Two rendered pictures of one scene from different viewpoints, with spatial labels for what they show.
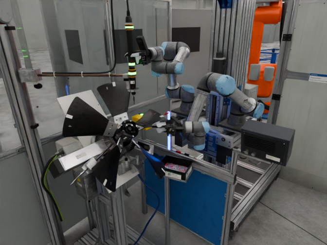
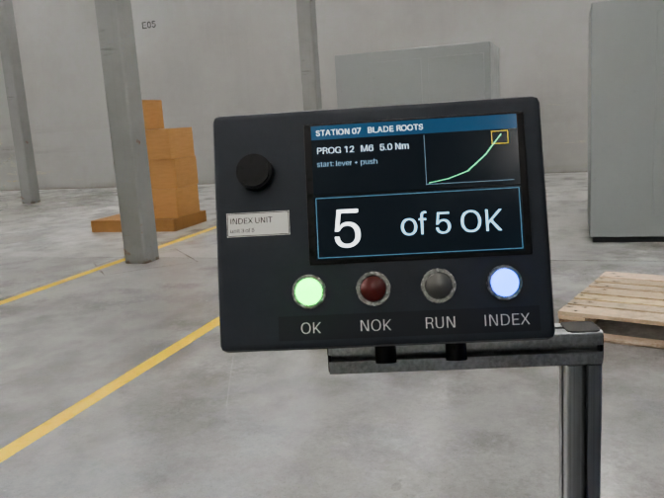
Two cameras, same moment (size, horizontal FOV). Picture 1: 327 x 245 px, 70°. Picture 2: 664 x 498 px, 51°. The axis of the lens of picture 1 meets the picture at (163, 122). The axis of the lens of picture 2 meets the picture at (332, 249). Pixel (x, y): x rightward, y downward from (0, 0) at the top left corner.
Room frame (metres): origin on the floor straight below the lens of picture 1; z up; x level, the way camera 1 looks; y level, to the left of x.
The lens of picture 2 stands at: (1.65, -0.97, 1.25)
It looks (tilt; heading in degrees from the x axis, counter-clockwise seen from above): 11 degrees down; 145
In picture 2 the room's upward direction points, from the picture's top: 4 degrees counter-clockwise
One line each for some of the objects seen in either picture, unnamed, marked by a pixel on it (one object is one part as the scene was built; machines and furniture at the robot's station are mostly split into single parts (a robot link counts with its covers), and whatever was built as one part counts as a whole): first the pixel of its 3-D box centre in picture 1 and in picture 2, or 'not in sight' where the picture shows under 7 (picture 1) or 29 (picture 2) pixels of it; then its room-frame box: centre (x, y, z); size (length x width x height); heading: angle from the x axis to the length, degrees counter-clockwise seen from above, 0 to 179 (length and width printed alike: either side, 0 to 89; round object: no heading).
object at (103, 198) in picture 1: (107, 200); not in sight; (1.39, 0.43, 0.56); 0.19 x 0.04 x 0.04; 51
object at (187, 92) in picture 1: (187, 92); not in sight; (2.07, -0.22, 1.20); 0.13 x 0.12 x 0.14; 74
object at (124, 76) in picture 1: (131, 82); not in sight; (1.36, 0.19, 1.47); 0.09 x 0.07 x 0.10; 86
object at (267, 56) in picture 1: (272, 65); not in sight; (7.74, -3.61, 0.49); 1.27 x 0.88 x 0.98; 125
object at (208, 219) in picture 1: (179, 195); not in sight; (1.57, -0.13, 0.45); 0.82 x 0.02 x 0.66; 51
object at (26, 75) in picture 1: (29, 75); not in sight; (1.40, 0.80, 1.52); 0.10 x 0.07 x 0.09; 86
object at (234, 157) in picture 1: (234, 160); (579, 431); (1.30, -0.46, 0.96); 0.03 x 0.03 x 0.20; 51
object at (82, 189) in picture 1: (85, 182); not in sight; (1.39, 0.58, 0.73); 0.15 x 0.09 x 0.22; 51
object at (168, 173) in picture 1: (174, 167); not in sight; (1.40, -0.08, 0.85); 0.22 x 0.17 x 0.07; 65
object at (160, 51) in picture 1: (156, 53); not in sight; (1.60, 0.04, 1.61); 0.11 x 0.08 x 0.09; 151
